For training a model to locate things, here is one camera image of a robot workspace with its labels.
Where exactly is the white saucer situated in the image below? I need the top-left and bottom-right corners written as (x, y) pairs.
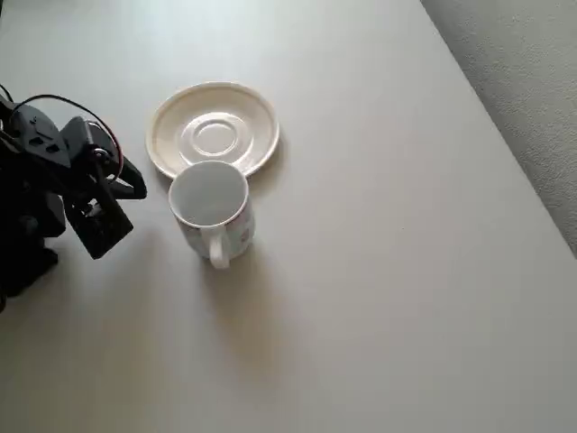
top-left (144, 80), bottom-right (281, 180)

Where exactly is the thin dark camera cable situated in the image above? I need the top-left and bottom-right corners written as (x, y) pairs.
top-left (17, 93), bottom-right (126, 181)

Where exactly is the white ceramic mug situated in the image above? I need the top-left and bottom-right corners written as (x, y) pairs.
top-left (168, 159), bottom-right (257, 272)

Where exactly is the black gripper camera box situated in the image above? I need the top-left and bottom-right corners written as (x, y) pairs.
top-left (66, 180), bottom-right (135, 262)

